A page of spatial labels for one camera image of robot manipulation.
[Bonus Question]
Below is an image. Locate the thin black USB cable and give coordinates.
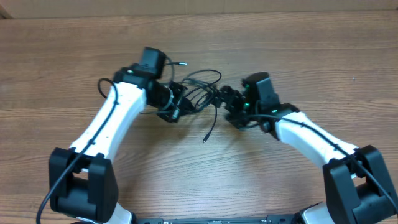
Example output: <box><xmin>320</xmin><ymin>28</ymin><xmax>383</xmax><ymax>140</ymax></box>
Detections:
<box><xmin>164</xmin><ymin>61</ymin><xmax>220</xmax><ymax>144</ymax></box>

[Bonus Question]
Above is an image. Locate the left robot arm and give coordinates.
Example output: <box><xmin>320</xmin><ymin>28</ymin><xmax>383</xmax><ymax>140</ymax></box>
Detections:
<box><xmin>44</xmin><ymin>63</ymin><xmax>191</xmax><ymax>223</ymax></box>

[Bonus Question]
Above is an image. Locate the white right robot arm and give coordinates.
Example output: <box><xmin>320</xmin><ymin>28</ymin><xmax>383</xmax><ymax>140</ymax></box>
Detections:
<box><xmin>213</xmin><ymin>84</ymin><xmax>397</xmax><ymax>223</ymax></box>

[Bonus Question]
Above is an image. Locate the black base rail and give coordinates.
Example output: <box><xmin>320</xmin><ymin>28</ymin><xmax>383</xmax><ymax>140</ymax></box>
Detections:
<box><xmin>131</xmin><ymin>214</ymin><xmax>301</xmax><ymax>224</ymax></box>

